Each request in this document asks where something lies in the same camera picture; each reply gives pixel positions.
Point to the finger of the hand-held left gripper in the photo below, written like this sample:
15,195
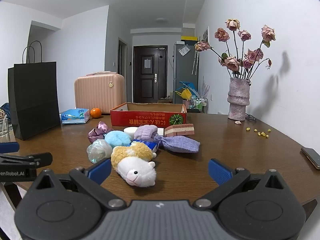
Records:
37,158
8,147

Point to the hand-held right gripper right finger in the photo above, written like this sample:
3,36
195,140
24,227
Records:
220,171

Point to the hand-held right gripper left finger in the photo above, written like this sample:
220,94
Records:
100,171

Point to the clear plastic ball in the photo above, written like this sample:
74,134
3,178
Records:
98,151

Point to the white and yellow alpaca plush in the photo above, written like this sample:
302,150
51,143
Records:
135,167

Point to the light blue fluffy ball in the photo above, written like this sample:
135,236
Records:
117,138

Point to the purple satin scrunchie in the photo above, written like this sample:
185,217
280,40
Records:
96,133

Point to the white round puff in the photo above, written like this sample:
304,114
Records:
130,131

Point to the blue tissue pack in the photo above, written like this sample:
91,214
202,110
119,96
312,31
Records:
150,145

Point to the pink layered sponge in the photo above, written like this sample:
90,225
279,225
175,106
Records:
178,130

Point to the lavender fluffy headband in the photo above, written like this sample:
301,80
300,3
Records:
146,133

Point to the red cardboard box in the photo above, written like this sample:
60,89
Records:
150,120

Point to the clear glass cup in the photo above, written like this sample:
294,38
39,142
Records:
4,131

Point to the black paper bag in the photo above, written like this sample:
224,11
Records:
35,100

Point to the yellow crumbs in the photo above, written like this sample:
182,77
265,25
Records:
262,133

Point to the blue tissue box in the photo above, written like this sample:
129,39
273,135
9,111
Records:
75,116

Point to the orange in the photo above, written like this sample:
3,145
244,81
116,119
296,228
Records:
95,113

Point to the white storage trolley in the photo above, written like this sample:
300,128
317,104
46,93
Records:
198,103

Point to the pink textured vase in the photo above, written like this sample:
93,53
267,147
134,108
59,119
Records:
238,97

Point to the pink suitcase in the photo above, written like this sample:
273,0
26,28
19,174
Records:
98,92

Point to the brown cardboard carton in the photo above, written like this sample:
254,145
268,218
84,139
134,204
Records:
165,101

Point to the black smartphone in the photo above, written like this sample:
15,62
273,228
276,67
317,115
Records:
311,156

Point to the blue plastic stool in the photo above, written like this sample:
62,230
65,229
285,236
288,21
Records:
187,83

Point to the grey side door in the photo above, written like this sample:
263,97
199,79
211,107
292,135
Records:
122,72

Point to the dark brown entrance door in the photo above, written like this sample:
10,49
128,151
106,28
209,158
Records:
150,80

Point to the dried pink roses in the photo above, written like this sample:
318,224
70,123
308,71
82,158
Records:
232,63

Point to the grey refrigerator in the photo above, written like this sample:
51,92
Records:
183,67

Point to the clear folded umbrella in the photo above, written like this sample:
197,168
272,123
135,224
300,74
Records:
195,61

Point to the yellow and black box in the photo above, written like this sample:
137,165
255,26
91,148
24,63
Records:
188,39

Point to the round ceiling lamp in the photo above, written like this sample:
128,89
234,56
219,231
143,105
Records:
161,19

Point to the white wall panel box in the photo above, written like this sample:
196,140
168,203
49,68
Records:
205,33

